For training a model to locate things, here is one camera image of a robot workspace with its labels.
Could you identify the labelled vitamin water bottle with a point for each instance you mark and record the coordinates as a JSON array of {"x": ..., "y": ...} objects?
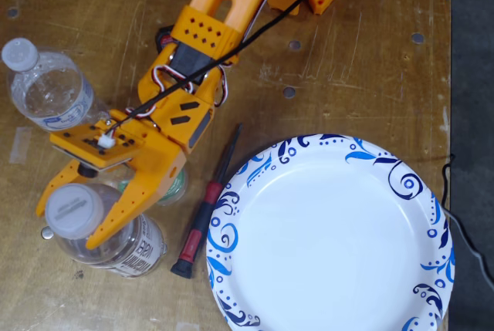
[{"x": 73, "y": 211}]

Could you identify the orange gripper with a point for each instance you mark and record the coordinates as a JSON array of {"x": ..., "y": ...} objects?
[{"x": 157, "y": 163}]

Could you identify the blue floral paper plate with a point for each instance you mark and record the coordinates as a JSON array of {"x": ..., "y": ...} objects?
[{"x": 328, "y": 238}]

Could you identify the black outlet tester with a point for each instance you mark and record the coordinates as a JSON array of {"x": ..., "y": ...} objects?
[{"x": 164, "y": 39}]

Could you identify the green scotch tape dispenser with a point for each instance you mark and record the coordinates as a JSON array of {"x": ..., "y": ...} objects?
[{"x": 175, "y": 188}]

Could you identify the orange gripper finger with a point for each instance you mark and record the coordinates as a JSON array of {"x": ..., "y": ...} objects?
[{"x": 58, "y": 184}]

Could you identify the round metal table disc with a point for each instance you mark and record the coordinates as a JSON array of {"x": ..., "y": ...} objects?
[
  {"x": 13, "y": 12},
  {"x": 164, "y": 248},
  {"x": 48, "y": 232},
  {"x": 417, "y": 38},
  {"x": 289, "y": 92},
  {"x": 295, "y": 44}
]

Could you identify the clear tape strip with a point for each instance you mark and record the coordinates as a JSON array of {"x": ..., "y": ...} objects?
[
  {"x": 187, "y": 327},
  {"x": 21, "y": 145}
]

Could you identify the red black screwdriver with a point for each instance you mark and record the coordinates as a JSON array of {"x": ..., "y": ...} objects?
[{"x": 200, "y": 223}]

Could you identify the clear plastic water bottle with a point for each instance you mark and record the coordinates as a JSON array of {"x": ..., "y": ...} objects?
[{"x": 46, "y": 88}]

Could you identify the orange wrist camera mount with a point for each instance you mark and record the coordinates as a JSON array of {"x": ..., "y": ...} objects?
[{"x": 88, "y": 142}]

